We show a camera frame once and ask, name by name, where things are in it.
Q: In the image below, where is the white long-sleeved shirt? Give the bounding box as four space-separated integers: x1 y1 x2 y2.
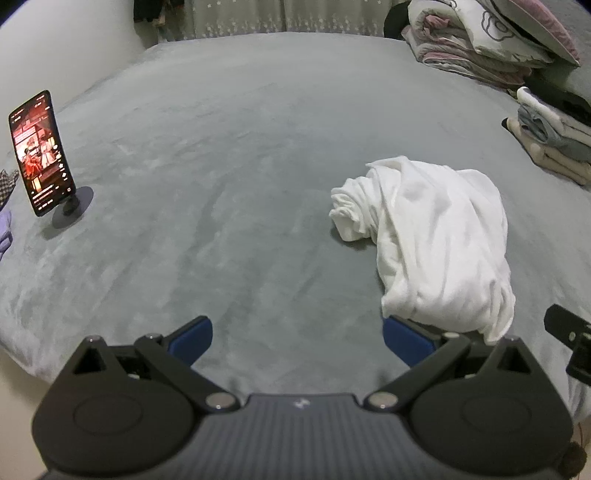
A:
329 156 516 346

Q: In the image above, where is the beige folded garment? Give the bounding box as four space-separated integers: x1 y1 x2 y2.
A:
502 117 591 186

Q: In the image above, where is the folded pink and grey quilt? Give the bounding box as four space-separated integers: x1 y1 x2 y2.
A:
401 0 536 93

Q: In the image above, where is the brown fuzzy ball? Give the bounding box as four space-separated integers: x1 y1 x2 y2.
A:
558 440 583 479

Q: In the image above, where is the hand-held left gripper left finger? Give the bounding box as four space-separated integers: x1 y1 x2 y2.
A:
54 316 241 413

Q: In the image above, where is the black hanging garment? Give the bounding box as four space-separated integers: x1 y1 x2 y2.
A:
133 0 160 24

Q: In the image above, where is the pink and grey pillow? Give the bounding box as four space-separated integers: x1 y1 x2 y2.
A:
489 0 581 68

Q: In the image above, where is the black smartphone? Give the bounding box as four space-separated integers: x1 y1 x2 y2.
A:
8 90 78 217

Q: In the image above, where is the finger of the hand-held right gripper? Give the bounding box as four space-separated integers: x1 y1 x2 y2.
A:
544 305 591 344

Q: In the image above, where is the grey star-patterned curtain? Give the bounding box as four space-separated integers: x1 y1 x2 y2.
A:
185 0 407 40

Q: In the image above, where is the black folded garment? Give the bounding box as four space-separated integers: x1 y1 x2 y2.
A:
526 74 591 121

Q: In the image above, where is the purple cloth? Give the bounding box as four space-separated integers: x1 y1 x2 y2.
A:
0 203 14 261

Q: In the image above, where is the grey folded garment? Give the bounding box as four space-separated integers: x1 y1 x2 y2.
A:
519 108 591 161

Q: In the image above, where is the grey bed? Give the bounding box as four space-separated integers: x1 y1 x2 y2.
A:
0 30 591 416

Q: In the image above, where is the checkered cloth item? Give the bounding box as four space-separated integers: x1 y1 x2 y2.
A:
0 169 20 210

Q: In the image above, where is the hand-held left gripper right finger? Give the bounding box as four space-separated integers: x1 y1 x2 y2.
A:
362 316 546 413

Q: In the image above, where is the black bag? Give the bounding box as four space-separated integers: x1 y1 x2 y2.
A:
384 7 411 40

